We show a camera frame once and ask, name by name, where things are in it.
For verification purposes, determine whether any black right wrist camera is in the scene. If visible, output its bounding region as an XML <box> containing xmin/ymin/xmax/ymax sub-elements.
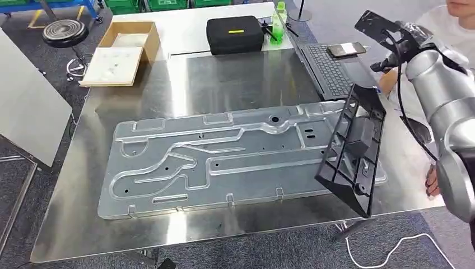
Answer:
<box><xmin>353</xmin><ymin>10</ymin><xmax>421</xmax><ymax>64</ymax></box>

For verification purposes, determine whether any black plastic plate bracket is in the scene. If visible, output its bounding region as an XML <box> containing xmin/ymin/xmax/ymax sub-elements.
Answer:
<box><xmin>314</xmin><ymin>83</ymin><xmax>388</xmax><ymax>219</ymax></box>

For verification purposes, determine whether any person's hand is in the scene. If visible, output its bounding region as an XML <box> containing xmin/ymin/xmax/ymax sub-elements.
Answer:
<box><xmin>424</xmin><ymin>163</ymin><xmax>443</xmax><ymax>198</ymax></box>

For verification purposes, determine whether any stamped metal panel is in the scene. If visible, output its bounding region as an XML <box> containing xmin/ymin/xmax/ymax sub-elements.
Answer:
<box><xmin>96</xmin><ymin>100</ymin><xmax>389</xmax><ymax>221</ymax></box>

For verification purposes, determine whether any person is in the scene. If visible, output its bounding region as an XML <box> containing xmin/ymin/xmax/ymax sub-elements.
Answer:
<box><xmin>378</xmin><ymin>0</ymin><xmax>475</xmax><ymax>98</ymax></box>

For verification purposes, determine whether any green drink bottle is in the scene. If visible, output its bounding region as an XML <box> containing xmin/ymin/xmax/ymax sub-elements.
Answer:
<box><xmin>269</xmin><ymin>1</ymin><xmax>287</xmax><ymax>47</ymax></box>

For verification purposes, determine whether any black laptop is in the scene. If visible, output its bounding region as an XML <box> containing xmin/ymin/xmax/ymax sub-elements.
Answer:
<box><xmin>292</xmin><ymin>41</ymin><xmax>380</xmax><ymax>102</ymax></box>

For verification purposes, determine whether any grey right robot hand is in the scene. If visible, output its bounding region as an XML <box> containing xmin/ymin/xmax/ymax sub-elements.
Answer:
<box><xmin>370</xmin><ymin>22</ymin><xmax>435</xmax><ymax>74</ymax></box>

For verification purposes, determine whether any white flat panel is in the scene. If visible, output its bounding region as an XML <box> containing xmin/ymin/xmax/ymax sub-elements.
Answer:
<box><xmin>0</xmin><ymin>27</ymin><xmax>73</xmax><ymax>168</ymax></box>

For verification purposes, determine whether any smartphone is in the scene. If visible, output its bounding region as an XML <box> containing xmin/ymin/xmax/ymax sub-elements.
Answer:
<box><xmin>327</xmin><ymin>41</ymin><xmax>369</xmax><ymax>59</ymax></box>

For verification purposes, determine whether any black zip case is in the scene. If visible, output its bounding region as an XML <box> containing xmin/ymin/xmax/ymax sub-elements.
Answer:
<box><xmin>206</xmin><ymin>15</ymin><xmax>266</xmax><ymax>56</ymax></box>

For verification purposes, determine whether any open cardboard box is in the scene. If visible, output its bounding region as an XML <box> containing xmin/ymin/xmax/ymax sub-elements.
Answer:
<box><xmin>97</xmin><ymin>20</ymin><xmax>161</xmax><ymax>64</ymax></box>

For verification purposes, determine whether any black round stool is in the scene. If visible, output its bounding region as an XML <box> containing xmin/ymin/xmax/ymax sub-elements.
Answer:
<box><xmin>41</xmin><ymin>18</ymin><xmax>94</xmax><ymax>81</ymax></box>

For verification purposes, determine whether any green plastic crate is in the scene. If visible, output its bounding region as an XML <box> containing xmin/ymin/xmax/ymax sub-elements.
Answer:
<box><xmin>192</xmin><ymin>0</ymin><xmax>233</xmax><ymax>8</ymax></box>
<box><xmin>148</xmin><ymin>0</ymin><xmax>189</xmax><ymax>12</ymax></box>
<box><xmin>104</xmin><ymin>0</ymin><xmax>140</xmax><ymax>16</ymax></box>

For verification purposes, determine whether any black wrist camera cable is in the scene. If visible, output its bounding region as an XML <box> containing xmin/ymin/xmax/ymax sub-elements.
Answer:
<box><xmin>382</xmin><ymin>29</ymin><xmax>439</xmax><ymax>163</ymax></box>

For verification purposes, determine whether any blue metal trolley frame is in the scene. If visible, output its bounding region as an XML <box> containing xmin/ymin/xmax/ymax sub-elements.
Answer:
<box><xmin>0</xmin><ymin>0</ymin><xmax>101</xmax><ymax>24</ymax></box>

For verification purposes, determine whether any round floor stand base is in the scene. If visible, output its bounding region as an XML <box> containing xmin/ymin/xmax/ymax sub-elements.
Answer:
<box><xmin>288</xmin><ymin>0</ymin><xmax>314</xmax><ymax>22</ymax></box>

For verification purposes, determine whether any yellow floor tape line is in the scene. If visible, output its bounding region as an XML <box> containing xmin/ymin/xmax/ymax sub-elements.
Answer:
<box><xmin>27</xmin><ymin>5</ymin><xmax>85</xmax><ymax>30</ymax></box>

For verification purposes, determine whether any white floor cable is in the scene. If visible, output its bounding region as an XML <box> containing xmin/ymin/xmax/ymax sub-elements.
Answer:
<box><xmin>344</xmin><ymin>233</ymin><xmax>456</xmax><ymax>269</ymax></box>

